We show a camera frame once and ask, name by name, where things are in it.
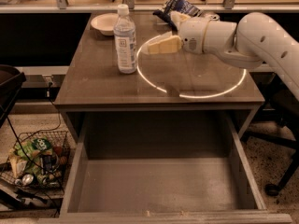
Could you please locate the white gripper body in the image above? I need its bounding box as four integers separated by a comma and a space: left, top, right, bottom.
178, 17, 208, 54

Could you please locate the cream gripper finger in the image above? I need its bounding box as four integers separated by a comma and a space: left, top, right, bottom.
148, 35, 182, 55
170, 11, 190, 29

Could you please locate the clear plastic water bottle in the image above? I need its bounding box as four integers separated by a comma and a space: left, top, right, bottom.
113, 4, 137, 74

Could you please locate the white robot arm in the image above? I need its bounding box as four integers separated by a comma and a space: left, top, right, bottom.
142, 12, 299, 99

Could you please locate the open grey top drawer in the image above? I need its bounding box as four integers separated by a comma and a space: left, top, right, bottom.
38, 111, 292, 224

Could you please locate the dark blue chip bag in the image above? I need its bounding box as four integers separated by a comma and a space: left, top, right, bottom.
153, 0, 202, 29

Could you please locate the green white soda can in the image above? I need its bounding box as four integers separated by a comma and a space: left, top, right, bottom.
203, 13, 220, 21

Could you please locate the white bowl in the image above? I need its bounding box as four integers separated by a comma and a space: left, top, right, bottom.
91, 13, 118, 36

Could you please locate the black office chair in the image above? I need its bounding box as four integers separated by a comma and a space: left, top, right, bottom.
241, 87, 299, 198

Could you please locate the black bin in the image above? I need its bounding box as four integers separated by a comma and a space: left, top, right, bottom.
0, 64, 26, 127

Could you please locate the wall power outlet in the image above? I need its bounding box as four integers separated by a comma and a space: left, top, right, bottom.
42, 75, 54, 87

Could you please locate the black power cable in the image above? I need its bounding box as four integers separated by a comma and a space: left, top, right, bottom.
0, 81, 64, 217

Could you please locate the wire basket with snacks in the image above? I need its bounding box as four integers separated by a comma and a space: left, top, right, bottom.
0, 131, 70, 189

